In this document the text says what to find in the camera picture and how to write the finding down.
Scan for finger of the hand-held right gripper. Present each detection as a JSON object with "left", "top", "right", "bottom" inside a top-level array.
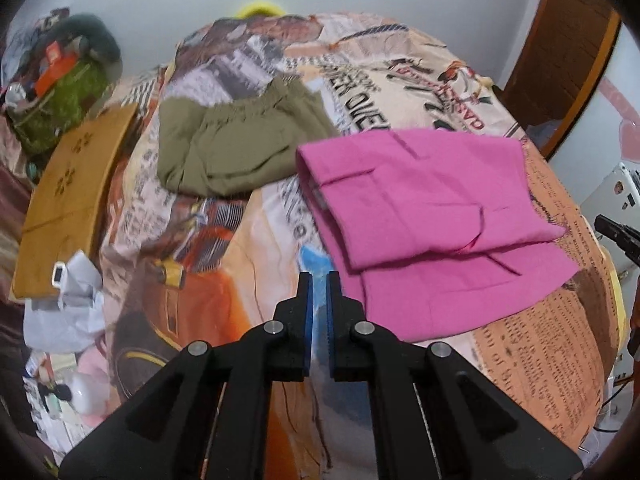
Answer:
[{"left": 595, "top": 215, "right": 640, "bottom": 267}]

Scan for pile of clutter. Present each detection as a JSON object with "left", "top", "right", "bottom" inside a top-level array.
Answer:
[{"left": 2, "top": 7, "right": 71, "bottom": 106}]

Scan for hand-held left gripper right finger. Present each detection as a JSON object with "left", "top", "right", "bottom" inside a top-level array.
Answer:
[{"left": 326, "top": 270, "right": 586, "bottom": 480}]

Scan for olive green pants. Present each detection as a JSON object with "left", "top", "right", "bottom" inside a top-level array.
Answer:
[{"left": 156, "top": 76, "right": 341, "bottom": 197}]

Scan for white appliance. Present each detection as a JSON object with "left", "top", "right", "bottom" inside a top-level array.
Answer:
[{"left": 580, "top": 162, "right": 640, "bottom": 281}]

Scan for bamboo lap desk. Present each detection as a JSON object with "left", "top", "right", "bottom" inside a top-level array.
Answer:
[{"left": 11, "top": 102, "right": 141, "bottom": 303}]

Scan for yellow foam tube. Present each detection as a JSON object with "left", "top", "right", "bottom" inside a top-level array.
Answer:
[{"left": 235, "top": 2, "right": 286, "bottom": 18}]

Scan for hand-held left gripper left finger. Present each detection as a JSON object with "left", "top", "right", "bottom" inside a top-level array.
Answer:
[{"left": 57, "top": 272, "right": 313, "bottom": 480}]

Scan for flat orange box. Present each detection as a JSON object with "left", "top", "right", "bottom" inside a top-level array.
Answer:
[{"left": 35, "top": 57, "right": 81, "bottom": 96}]

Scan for white round bottle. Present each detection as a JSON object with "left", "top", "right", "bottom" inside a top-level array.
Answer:
[{"left": 70, "top": 372, "right": 108, "bottom": 416}]

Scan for grey long pillow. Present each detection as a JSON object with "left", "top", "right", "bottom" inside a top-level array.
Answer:
[{"left": 47, "top": 14, "right": 123, "bottom": 81}]

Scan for green patterned storage bag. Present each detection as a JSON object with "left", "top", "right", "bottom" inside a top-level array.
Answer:
[{"left": 7, "top": 55, "right": 113, "bottom": 153}]

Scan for pink pants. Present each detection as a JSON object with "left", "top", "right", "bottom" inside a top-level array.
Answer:
[{"left": 295, "top": 128, "right": 581, "bottom": 343}]

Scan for wooden door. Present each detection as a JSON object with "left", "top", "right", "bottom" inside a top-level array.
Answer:
[{"left": 500, "top": 0, "right": 623, "bottom": 161}]

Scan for printed newspaper pattern blanket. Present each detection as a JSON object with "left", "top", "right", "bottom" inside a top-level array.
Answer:
[{"left": 97, "top": 10, "right": 626, "bottom": 480}]

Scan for pale pink cloth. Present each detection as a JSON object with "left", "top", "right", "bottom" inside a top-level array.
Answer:
[{"left": 80, "top": 347, "right": 116, "bottom": 386}]

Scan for striped brown curtain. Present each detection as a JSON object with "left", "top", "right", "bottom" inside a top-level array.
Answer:
[{"left": 0, "top": 120, "right": 32, "bottom": 311}]

